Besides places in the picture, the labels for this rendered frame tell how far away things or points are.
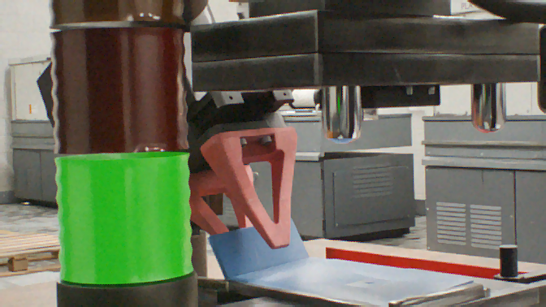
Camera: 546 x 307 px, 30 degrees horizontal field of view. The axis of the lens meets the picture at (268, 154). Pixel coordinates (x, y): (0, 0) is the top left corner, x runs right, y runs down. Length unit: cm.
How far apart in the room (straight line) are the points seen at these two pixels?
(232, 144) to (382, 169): 723
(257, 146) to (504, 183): 564
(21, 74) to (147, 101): 1162
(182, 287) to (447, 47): 30
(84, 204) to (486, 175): 610
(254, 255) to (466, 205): 584
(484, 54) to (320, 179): 690
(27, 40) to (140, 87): 1211
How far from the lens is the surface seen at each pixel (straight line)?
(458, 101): 651
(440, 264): 87
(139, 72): 27
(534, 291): 62
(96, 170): 28
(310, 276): 62
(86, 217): 28
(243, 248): 65
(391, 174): 792
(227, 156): 63
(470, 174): 644
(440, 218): 663
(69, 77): 28
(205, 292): 63
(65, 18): 28
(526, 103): 618
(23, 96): 1185
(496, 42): 59
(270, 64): 51
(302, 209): 765
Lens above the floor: 110
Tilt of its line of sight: 3 degrees down
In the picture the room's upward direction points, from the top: 2 degrees counter-clockwise
